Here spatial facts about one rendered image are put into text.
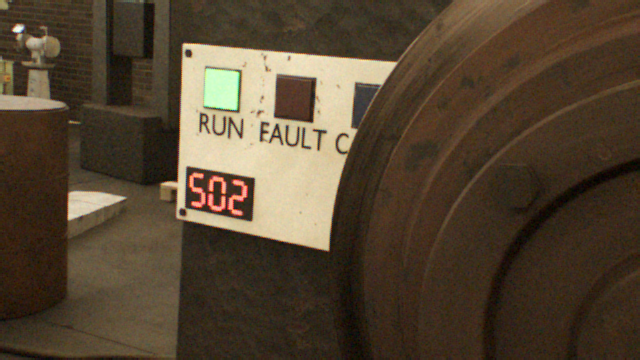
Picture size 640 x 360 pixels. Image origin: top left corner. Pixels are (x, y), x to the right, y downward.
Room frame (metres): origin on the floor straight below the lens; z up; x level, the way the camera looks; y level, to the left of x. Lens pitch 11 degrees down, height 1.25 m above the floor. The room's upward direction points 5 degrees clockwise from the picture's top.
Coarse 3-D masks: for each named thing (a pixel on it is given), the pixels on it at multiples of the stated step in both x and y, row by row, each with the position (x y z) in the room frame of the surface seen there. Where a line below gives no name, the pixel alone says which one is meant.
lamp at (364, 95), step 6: (360, 90) 0.62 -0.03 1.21; (366, 90) 0.61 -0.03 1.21; (372, 90) 0.61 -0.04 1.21; (360, 96) 0.62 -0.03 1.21; (366, 96) 0.61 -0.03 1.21; (372, 96) 0.61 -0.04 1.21; (360, 102) 0.62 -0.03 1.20; (366, 102) 0.61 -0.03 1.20; (354, 108) 0.62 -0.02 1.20; (360, 108) 0.62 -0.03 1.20; (366, 108) 0.61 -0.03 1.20; (354, 114) 0.62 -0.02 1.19; (360, 114) 0.62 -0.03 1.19; (354, 120) 0.62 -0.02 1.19; (360, 120) 0.62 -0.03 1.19
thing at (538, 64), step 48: (576, 0) 0.41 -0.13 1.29; (624, 0) 0.40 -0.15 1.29; (480, 48) 0.43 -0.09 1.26; (528, 48) 0.42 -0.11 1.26; (576, 48) 0.39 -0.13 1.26; (624, 48) 0.38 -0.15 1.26; (432, 96) 0.44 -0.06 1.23; (480, 96) 0.43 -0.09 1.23; (528, 96) 0.40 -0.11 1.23; (576, 96) 0.39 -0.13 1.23; (432, 144) 0.44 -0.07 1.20; (480, 144) 0.41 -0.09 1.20; (384, 192) 0.45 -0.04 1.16; (432, 192) 0.42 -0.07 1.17; (384, 240) 0.45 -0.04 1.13; (432, 240) 0.41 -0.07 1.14; (384, 288) 0.45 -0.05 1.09; (384, 336) 0.45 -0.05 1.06
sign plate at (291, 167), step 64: (192, 64) 0.70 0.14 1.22; (256, 64) 0.67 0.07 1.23; (320, 64) 0.64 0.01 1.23; (384, 64) 0.61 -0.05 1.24; (192, 128) 0.70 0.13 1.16; (256, 128) 0.67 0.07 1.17; (320, 128) 0.64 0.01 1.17; (192, 192) 0.69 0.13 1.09; (256, 192) 0.66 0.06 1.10; (320, 192) 0.64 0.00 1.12
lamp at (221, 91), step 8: (208, 72) 0.68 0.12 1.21; (216, 72) 0.68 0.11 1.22; (224, 72) 0.68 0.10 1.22; (232, 72) 0.67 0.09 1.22; (208, 80) 0.68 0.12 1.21; (216, 80) 0.68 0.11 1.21; (224, 80) 0.68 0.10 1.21; (232, 80) 0.67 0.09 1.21; (208, 88) 0.68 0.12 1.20; (216, 88) 0.68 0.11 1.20; (224, 88) 0.68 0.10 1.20; (232, 88) 0.67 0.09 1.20; (208, 96) 0.68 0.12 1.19; (216, 96) 0.68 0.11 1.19; (224, 96) 0.68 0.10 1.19; (232, 96) 0.67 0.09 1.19; (208, 104) 0.68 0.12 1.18; (216, 104) 0.68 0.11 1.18; (224, 104) 0.68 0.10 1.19; (232, 104) 0.67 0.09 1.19
